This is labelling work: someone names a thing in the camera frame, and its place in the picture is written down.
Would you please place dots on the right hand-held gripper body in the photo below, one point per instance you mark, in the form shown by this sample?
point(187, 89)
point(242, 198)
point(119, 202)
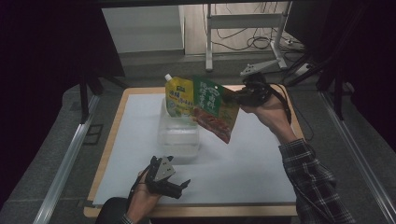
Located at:
point(255, 91)

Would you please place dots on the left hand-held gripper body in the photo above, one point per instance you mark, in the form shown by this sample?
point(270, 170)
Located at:
point(163, 169)

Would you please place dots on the red and green seasoning packet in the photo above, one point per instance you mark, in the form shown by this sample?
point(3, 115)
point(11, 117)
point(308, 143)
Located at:
point(214, 113)

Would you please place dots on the clear plastic storage box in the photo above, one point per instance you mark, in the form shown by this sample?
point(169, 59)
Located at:
point(179, 140)

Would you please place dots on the yellow and green spout pouch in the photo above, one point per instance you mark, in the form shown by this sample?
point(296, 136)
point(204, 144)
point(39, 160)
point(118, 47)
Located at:
point(179, 96)

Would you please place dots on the person's right hand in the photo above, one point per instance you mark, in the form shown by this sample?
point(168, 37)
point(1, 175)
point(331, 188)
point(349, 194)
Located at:
point(274, 116)

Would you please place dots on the person's left hand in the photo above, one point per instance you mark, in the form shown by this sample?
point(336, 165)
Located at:
point(141, 202)

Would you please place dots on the white power strip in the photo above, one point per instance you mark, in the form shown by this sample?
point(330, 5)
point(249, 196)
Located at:
point(302, 70)

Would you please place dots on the black metal stand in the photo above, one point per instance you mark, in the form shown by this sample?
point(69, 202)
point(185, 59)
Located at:
point(337, 93)
point(83, 96)

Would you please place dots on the white cabinet panel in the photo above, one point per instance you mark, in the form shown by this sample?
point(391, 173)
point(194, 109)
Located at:
point(143, 28)

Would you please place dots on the dark curtain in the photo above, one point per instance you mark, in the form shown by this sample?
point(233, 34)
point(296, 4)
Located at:
point(40, 77)
point(370, 62)

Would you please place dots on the white metal desk frame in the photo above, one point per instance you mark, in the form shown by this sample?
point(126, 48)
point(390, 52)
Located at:
point(243, 21)

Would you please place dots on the black square floor bracket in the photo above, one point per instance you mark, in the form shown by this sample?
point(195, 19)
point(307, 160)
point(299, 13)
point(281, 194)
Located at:
point(93, 134)

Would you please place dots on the aluminium rail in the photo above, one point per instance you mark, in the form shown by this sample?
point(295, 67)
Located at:
point(358, 155)
point(67, 161)

